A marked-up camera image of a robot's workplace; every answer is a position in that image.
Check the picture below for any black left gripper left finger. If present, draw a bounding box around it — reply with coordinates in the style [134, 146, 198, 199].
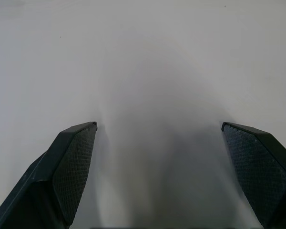
[0, 121, 98, 229]

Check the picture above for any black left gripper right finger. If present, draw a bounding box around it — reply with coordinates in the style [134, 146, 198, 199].
[221, 122, 286, 229]

